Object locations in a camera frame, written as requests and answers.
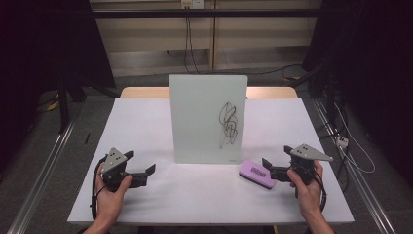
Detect black hanging wall cables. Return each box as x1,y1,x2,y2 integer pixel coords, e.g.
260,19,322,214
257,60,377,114
182,16,203,75

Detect black metal stand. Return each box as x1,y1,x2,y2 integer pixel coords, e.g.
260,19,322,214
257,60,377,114
56,73,71,135

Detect white cable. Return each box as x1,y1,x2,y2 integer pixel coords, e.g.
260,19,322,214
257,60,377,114
333,101,377,175

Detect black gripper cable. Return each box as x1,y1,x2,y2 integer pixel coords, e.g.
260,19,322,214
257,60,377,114
89,156,109,222
312,171,328,213

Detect white table mat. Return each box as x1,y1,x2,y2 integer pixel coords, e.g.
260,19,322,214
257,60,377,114
66,97,356,226

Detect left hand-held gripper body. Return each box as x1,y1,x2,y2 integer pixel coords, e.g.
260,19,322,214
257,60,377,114
99,147,134,193

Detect white power strip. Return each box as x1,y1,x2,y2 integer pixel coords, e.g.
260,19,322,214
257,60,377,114
335,135,350,149

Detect person's right hand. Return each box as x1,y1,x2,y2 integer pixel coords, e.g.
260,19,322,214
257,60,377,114
286,159,326,222

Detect wooden table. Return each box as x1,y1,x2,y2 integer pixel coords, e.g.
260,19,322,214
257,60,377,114
119,85,299,100

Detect purple whiteboard eraser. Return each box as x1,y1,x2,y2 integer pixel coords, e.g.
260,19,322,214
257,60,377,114
238,158,278,190

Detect frosted glass whiteboard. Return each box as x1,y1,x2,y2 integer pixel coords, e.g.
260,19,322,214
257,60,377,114
168,73,249,166

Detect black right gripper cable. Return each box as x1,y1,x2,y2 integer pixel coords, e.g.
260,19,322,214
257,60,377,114
312,171,328,213

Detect white wall socket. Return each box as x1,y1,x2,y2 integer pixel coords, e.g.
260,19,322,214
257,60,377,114
180,0,206,10

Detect black tangled floor cables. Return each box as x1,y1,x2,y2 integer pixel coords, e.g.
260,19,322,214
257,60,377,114
316,119,351,193

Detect person's left hand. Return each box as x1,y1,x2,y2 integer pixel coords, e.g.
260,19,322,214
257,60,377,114
94,161,134,225

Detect black curtain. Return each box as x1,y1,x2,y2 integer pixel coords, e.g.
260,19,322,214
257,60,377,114
301,0,413,188
0,0,117,174

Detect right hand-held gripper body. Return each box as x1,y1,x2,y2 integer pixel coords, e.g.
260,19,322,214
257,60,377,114
283,143,335,199

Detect metal floor rail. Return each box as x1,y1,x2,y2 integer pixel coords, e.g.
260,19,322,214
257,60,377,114
6,109,83,234
311,97,397,234

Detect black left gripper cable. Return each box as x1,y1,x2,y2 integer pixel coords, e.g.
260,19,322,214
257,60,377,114
89,156,109,222

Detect black horizontal bar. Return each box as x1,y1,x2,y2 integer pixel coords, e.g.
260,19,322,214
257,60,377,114
90,8,323,19

